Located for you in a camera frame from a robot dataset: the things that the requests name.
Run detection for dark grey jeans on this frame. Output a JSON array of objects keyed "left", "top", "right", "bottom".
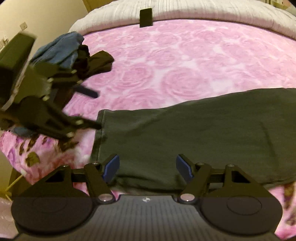
[{"left": 91, "top": 88, "right": 295, "bottom": 193}]

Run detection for black folded garment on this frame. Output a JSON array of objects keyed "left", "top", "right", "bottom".
[{"left": 54, "top": 45, "right": 114, "bottom": 109}]

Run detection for blue denim jeans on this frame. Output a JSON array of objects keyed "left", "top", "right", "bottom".
[{"left": 30, "top": 32, "right": 84, "bottom": 69}]

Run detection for pink rose blanket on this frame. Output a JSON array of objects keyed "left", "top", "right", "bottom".
[{"left": 1, "top": 20, "right": 295, "bottom": 240}]

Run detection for black smartphone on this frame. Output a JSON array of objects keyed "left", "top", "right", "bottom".
[{"left": 139, "top": 8, "right": 153, "bottom": 28}]

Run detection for white striped duvet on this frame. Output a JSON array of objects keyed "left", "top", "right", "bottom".
[{"left": 70, "top": 0, "right": 295, "bottom": 39}]

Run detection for beige wall switch plate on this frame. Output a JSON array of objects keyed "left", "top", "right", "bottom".
[{"left": 20, "top": 22, "right": 28, "bottom": 31}]

